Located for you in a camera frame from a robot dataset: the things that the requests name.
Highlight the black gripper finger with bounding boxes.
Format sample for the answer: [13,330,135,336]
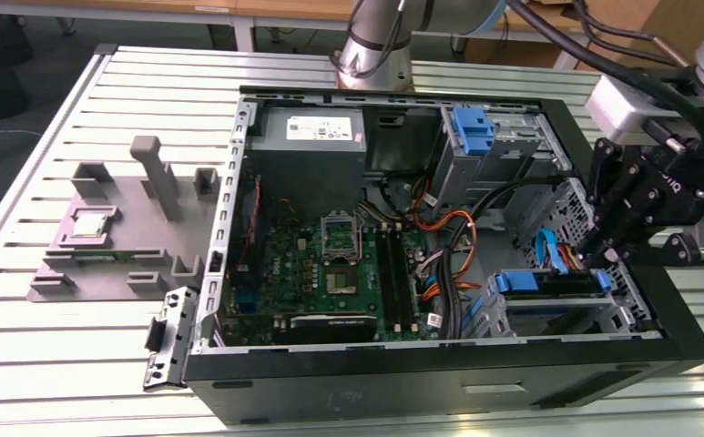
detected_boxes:
[597,181,669,269]
[576,138,644,268]

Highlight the orange disk power wire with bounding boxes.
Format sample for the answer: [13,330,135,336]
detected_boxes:
[560,244,591,275]

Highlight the blue disk wire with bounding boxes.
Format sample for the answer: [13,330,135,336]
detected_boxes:
[535,229,572,277]

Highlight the hard disk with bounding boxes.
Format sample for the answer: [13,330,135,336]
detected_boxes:
[493,268,613,301]

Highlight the metal disk bay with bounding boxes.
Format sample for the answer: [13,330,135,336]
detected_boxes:
[484,268,648,340]

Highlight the tall metal drive cage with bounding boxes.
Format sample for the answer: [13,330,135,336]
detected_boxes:
[433,105,575,211]

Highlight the blue drive bay latch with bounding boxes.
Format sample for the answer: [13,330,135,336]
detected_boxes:
[453,107,497,157]

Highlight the brown wooden cabinet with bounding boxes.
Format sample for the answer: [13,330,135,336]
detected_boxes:
[573,0,704,92]

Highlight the black RAM slot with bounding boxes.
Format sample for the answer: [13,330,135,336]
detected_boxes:
[374,222,402,333]
[390,222,421,333]

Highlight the metal socket cover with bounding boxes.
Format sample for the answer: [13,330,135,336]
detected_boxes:
[318,213,365,265]

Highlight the CPU socket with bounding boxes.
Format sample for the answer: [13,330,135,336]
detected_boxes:
[325,263,362,297]

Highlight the grey power supply unit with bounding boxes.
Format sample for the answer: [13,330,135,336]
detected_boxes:
[245,107,369,224]

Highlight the black PC case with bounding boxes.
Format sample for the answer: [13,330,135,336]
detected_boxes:
[181,84,704,427]

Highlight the black graphics card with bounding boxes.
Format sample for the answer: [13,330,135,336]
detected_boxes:
[272,311,381,345]

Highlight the green motherboard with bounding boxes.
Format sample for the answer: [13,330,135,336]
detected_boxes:
[223,218,444,342]

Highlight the grey parts rack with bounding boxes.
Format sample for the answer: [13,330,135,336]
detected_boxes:
[26,134,232,304]

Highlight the grey hinged slot retainer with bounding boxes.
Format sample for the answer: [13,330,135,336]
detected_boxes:
[142,286,199,392]

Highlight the green RAM stick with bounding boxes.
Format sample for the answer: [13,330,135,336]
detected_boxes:
[71,252,141,265]

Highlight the silver CPU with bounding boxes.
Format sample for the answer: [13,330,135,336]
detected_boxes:
[65,208,114,238]

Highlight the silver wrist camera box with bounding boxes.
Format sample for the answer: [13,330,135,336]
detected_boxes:
[584,74,679,147]

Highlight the orange wire bundle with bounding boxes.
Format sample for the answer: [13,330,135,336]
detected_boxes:
[414,211,481,301]

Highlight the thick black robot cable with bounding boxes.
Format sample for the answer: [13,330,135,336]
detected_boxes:
[505,0,704,158]

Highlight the black cable bundle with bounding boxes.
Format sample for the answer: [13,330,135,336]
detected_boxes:
[440,175,576,340]

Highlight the yellow power wires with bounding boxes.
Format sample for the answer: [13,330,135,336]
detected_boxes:
[356,198,405,224]

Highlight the red black twisted wire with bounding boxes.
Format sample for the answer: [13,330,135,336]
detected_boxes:
[236,176,264,274]

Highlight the wooden desk white frame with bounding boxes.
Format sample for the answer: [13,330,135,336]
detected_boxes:
[34,0,607,72]

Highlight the pale blue floor cable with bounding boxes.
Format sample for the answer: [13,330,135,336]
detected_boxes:
[0,129,47,143]

